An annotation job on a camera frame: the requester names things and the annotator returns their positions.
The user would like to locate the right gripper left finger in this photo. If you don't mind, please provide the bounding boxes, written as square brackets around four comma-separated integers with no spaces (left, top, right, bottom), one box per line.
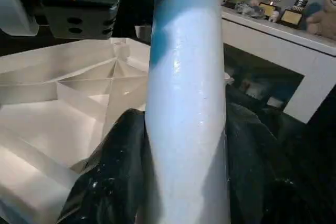
[58,109,153,224]

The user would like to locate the white plastic table leg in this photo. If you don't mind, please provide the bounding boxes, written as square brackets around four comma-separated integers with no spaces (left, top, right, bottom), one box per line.
[144,0,232,224]

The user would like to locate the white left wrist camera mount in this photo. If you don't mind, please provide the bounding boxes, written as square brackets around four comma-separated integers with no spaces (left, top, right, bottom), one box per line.
[0,0,40,37]

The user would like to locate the shiny crumpled foil item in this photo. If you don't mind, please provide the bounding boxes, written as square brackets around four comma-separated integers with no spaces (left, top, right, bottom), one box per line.
[233,1,264,18]

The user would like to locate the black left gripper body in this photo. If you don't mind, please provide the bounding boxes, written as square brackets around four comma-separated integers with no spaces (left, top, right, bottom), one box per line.
[39,0,120,40]

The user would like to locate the white cabinet with glass doors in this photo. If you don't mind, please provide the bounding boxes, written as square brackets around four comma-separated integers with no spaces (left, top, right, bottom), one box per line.
[219,6,336,125]

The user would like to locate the black plastic mat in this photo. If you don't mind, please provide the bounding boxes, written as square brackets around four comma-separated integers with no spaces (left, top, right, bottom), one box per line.
[225,80,336,224]

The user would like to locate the white plastic table top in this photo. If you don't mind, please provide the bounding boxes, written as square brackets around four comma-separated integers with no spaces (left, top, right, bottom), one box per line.
[0,37,154,224]

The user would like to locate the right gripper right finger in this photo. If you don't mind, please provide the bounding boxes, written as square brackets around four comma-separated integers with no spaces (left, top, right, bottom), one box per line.
[226,103,284,224]

